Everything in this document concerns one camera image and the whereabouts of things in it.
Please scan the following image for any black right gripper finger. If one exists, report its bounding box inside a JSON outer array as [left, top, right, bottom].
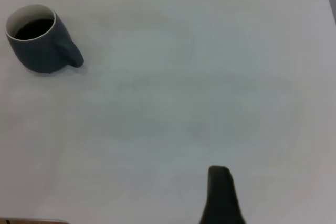
[[198, 165, 247, 224]]

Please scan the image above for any dark grey ceramic mug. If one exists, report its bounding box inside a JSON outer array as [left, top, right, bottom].
[[4, 4, 85, 74]]

